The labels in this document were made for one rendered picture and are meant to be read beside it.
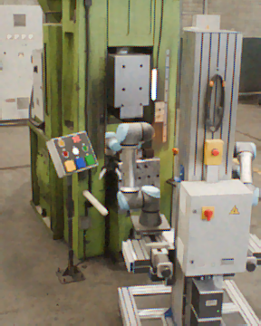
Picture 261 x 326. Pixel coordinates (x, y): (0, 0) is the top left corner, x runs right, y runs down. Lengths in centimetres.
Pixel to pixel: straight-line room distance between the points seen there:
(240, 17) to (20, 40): 513
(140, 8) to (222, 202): 201
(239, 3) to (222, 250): 935
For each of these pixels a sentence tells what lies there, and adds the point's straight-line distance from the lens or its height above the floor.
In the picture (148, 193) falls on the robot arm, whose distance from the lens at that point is 308.
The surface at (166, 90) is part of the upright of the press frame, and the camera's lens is 427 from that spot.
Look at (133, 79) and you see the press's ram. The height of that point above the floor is 158.
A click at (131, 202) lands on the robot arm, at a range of 306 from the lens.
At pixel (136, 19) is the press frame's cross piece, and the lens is 409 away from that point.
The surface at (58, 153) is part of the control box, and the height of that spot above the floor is 110.
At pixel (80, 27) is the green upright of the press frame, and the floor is 198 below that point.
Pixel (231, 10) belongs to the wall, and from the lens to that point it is 1158.
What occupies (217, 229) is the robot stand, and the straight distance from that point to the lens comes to 268.
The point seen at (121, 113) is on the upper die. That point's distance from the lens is 398.
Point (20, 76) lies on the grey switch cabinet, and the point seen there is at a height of 87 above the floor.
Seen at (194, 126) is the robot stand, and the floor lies 154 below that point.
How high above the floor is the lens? 216
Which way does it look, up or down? 16 degrees down
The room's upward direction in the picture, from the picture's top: 1 degrees clockwise
